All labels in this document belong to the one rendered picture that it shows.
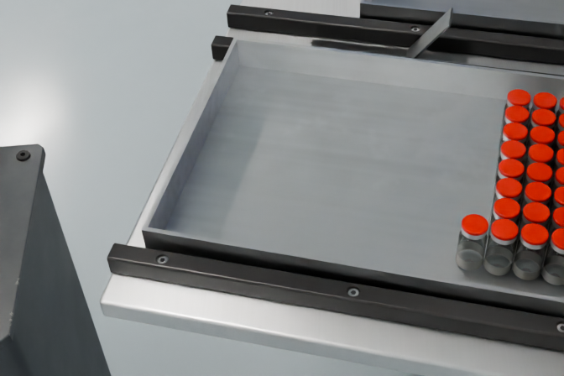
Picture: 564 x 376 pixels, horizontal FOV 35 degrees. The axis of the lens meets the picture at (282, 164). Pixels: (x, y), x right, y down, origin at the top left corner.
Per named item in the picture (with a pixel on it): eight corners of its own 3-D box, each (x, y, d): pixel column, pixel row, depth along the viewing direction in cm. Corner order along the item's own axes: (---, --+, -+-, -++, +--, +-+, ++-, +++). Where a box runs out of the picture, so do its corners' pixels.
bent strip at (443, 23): (448, 54, 91) (453, 7, 87) (445, 73, 89) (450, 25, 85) (312, 40, 94) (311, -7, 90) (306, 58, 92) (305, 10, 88)
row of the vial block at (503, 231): (524, 127, 83) (532, 90, 79) (510, 279, 71) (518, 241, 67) (501, 124, 83) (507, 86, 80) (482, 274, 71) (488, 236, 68)
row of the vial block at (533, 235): (550, 131, 82) (558, 92, 79) (540, 284, 70) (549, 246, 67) (525, 127, 83) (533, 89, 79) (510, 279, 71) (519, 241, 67)
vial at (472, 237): (484, 253, 72) (491, 215, 69) (481, 274, 71) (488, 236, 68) (456, 248, 73) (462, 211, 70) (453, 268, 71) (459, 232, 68)
